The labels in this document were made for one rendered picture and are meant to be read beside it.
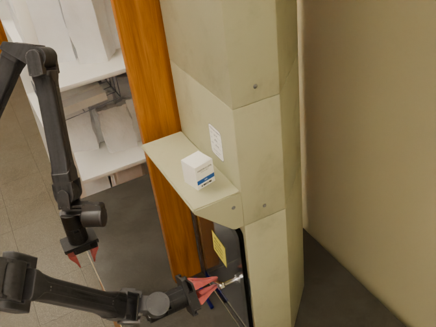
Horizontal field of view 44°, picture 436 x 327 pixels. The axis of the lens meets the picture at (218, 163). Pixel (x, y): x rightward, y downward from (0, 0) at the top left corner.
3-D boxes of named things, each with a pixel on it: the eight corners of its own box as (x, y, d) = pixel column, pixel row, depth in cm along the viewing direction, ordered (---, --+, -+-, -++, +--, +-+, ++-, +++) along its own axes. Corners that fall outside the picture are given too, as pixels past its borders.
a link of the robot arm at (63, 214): (61, 202, 154) (55, 215, 149) (84, 202, 153) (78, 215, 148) (68, 221, 158) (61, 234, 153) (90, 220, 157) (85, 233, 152)
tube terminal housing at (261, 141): (272, 250, 180) (257, 32, 137) (332, 316, 155) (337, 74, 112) (207, 281, 172) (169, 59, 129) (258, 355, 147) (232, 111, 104)
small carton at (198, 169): (201, 172, 123) (198, 150, 120) (215, 180, 120) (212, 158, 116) (184, 181, 121) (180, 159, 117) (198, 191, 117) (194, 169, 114)
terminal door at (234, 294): (205, 272, 168) (187, 169, 146) (254, 342, 145) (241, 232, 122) (203, 273, 168) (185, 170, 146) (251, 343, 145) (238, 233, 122)
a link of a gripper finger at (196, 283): (218, 271, 137) (185, 286, 134) (228, 296, 138) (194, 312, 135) (210, 266, 143) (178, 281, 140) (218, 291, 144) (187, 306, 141)
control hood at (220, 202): (186, 161, 146) (181, 130, 140) (244, 226, 121) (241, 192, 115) (147, 176, 142) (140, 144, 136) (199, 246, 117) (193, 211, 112)
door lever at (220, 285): (227, 278, 144) (224, 268, 144) (240, 284, 135) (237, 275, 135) (209, 285, 143) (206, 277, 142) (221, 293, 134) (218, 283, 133)
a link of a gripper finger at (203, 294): (217, 268, 137) (184, 283, 134) (226, 294, 138) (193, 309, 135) (209, 264, 143) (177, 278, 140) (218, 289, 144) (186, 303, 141)
